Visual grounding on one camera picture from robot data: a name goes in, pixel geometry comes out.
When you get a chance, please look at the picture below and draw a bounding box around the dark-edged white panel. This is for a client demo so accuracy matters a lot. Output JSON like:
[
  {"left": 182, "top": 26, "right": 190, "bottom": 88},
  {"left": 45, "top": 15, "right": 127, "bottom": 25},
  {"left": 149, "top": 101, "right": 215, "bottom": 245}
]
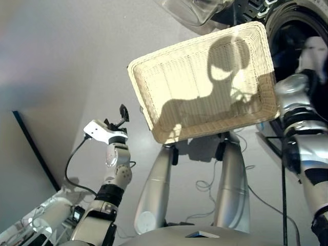
[{"left": 12, "top": 110, "right": 62, "bottom": 192}]

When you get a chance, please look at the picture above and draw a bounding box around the small black display module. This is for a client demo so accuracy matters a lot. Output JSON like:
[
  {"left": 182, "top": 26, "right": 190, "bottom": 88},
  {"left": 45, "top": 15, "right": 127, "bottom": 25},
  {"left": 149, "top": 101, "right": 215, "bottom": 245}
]
[{"left": 72, "top": 207, "right": 86, "bottom": 221}]

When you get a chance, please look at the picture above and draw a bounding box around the silver robot leg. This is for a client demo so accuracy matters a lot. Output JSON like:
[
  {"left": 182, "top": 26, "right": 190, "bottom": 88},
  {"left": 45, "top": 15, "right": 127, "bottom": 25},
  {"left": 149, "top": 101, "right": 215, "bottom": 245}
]
[
  {"left": 133, "top": 146, "right": 179, "bottom": 235},
  {"left": 214, "top": 132, "right": 251, "bottom": 234}
]

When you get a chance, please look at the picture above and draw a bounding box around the silver robot torso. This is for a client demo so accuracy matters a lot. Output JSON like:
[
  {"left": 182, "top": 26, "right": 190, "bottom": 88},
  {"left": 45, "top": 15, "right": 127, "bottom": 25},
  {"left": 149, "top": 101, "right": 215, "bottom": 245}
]
[{"left": 117, "top": 225, "right": 318, "bottom": 246}]

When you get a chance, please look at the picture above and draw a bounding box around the pale woven laundry basket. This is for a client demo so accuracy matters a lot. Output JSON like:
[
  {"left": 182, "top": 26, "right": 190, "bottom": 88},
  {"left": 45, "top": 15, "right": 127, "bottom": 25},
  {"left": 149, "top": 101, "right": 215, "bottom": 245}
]
[{"left": 127, "top": 21, "right": 281, "bottom": 144}]

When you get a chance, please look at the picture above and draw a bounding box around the round washing machine door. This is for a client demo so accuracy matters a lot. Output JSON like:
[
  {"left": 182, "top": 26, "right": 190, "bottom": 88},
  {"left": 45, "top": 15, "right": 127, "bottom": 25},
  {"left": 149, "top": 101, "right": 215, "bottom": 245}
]
[{"left": 153, "top": 0, "right": 270, "bottom": 35}]

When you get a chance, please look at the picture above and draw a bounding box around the white device with wires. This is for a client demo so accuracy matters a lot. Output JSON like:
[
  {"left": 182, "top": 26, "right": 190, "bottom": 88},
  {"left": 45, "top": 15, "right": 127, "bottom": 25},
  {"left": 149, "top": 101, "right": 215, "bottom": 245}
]
[{"left": 0, "top": 196, "right": 87, "bottom": 246}]

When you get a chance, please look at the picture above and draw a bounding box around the grey washing machine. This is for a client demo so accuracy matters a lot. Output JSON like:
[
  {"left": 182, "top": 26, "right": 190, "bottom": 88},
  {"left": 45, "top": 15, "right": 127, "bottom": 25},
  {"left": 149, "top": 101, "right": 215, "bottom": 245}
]
[{"left": 256, "top": 0, "right": 328, "bottom": 157}]

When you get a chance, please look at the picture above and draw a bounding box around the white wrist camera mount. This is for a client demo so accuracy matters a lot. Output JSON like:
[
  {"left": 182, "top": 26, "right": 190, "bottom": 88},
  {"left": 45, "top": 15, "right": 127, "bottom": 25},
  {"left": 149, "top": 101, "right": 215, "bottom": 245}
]
[
  {"left": 298, "top": 35, "right": 328, "bottom": 75},
  {"left": 83, "top": 119, "right": 128, "bottom": 145}
]

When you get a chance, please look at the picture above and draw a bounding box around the thin grey floor cable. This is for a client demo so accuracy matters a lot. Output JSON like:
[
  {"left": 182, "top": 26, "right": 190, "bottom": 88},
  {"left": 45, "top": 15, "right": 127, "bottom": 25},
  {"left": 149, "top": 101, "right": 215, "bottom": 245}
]
[{"left": 196, "top": 163, "right": 300, "bottom": 246}]

